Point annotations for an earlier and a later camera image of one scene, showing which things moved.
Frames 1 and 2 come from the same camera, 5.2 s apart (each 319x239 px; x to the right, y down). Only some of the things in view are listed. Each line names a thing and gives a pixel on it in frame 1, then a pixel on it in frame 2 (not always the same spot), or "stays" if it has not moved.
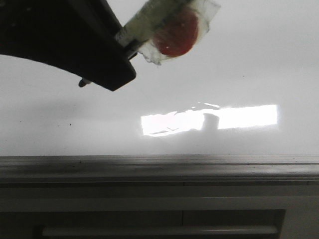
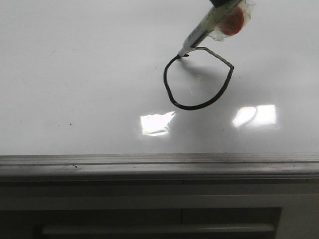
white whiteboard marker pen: [137, 36] -> [209, 22]
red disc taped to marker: [177, 33] -> [233, 22]
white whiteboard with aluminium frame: [242, 106] stays
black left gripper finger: [80, 35] -> [218, 3]
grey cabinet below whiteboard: [222, 209] stays
